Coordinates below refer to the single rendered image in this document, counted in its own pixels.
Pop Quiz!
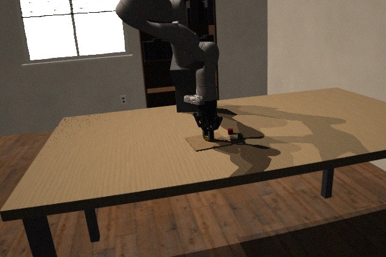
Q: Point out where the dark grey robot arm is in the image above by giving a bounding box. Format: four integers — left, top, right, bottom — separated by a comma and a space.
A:
115, 0, 219, 105

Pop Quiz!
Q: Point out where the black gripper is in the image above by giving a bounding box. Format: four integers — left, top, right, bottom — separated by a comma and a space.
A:
193, 99, 223, 141

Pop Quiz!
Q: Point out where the tan square mat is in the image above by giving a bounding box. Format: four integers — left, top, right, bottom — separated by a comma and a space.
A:
185, 132, 232, 152

